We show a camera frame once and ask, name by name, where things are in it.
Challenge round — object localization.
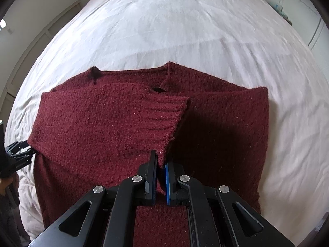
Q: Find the wooden nightstand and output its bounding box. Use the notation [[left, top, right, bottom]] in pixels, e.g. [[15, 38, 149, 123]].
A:
[[273, 3, 294, 26]]

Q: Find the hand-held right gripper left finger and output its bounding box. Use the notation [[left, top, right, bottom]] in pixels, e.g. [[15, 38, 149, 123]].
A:
[[27, 150, 158, 247]]

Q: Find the bed with white sheet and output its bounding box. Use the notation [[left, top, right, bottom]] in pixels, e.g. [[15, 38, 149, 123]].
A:
[[5, 0, 329, 247]]

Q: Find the person's left hand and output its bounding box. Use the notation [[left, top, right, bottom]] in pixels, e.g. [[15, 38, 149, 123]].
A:
[[0, 175, 20, 208]]

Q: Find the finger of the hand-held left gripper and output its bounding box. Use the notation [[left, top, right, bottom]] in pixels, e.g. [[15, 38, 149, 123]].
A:
[[6, 140, 30, 153], [10, 148, 36, 171]]

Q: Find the dark red knit sweater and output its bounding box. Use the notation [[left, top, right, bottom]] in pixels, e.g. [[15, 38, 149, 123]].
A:
[[27, 61, 270, 247]]

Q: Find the white wardrobe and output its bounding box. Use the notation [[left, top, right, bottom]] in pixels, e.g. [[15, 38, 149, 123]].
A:
[[280, 0, 329, 52]]

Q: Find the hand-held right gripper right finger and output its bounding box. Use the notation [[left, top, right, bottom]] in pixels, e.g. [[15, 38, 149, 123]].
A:
[[164, 162, 296, 247]]

